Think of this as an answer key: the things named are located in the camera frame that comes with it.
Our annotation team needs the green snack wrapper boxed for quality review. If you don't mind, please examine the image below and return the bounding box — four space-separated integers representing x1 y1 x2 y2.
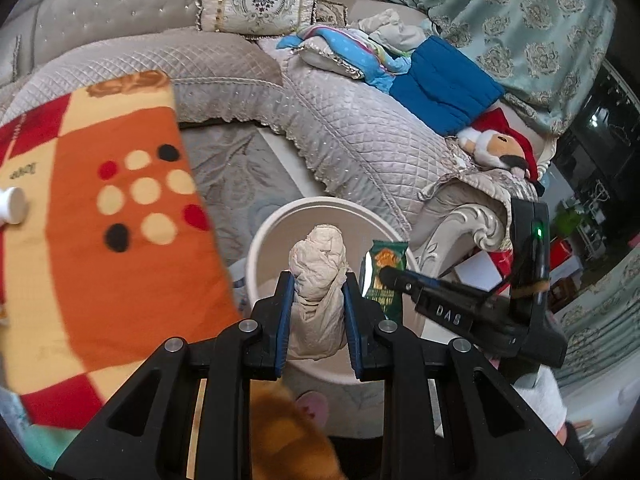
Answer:
358 239 409 321

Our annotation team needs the white trash bin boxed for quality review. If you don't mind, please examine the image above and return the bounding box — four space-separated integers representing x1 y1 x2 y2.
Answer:
245 195 426 386

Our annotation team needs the santa plush toy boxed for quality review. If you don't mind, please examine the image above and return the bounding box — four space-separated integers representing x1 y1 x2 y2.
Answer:
457 107 539 183

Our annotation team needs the colourful patterned blanket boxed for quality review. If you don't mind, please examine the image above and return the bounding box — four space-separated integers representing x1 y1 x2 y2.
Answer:
1 70 239 430

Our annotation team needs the blue folded cloth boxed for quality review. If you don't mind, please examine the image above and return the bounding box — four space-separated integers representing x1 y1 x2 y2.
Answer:
390 36 504 136

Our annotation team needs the colourful striped clothes pile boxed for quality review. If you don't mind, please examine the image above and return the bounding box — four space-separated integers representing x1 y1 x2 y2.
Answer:
277 24 411 93

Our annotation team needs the green fuzzy sock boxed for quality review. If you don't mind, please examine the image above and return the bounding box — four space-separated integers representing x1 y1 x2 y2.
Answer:
22 425 79 469

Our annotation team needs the teal patterned curtain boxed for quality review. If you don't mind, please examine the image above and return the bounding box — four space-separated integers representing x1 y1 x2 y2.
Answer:
387 0 616 136

